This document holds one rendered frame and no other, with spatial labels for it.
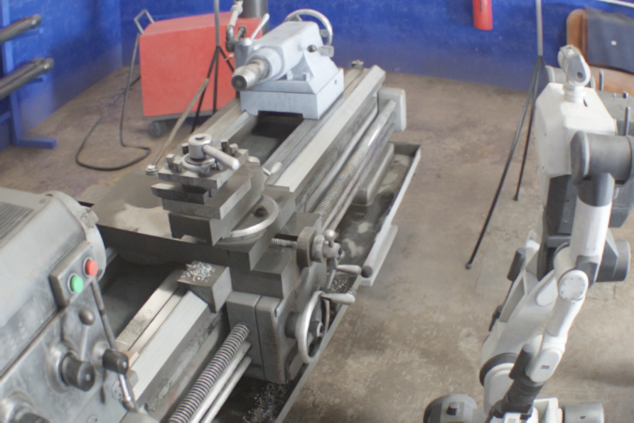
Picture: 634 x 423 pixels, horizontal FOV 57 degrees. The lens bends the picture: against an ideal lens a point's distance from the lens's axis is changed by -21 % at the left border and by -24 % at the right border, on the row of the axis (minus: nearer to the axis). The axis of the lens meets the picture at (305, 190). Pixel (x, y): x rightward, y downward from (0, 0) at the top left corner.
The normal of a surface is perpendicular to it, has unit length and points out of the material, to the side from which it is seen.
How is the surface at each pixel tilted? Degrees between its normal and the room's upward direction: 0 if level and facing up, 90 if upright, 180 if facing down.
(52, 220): 45
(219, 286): 90
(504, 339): 90
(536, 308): 90
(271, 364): 90
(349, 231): 0
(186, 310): 36
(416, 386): 0
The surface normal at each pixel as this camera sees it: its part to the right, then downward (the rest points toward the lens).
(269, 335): -0.33, 0.44
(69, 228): 0.63, -0.55
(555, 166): -0.83, 0.22
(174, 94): 0.02, 0.45
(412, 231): -0.05, -0.89
